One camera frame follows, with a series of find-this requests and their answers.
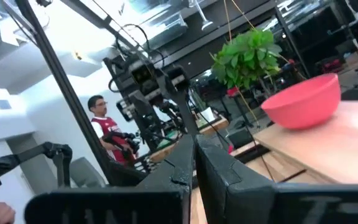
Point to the coral red bowl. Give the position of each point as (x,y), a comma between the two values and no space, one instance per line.
(303,105)

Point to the black storage rack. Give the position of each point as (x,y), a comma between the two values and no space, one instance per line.
(315,34)

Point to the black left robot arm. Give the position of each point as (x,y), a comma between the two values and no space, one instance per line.
(141,109)

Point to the white card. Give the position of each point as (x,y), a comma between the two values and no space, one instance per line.
(208,114)

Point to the grey chair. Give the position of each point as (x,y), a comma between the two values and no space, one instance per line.
(85,174)

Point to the black aluminium frame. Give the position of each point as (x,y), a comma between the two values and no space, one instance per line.
(63,84)

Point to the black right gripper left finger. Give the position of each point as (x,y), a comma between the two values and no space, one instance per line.
(120,205)

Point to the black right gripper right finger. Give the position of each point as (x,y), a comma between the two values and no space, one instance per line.
(244,202)

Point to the green leafy plant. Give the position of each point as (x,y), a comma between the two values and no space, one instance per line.
(247,59)

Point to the dark grey box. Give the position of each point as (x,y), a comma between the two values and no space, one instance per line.
(241,138)

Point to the background wooden table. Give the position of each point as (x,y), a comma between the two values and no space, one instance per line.
(216,124)

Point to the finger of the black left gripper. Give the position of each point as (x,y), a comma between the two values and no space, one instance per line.
(183,109)

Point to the person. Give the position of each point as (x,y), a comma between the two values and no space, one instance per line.
(104,126)

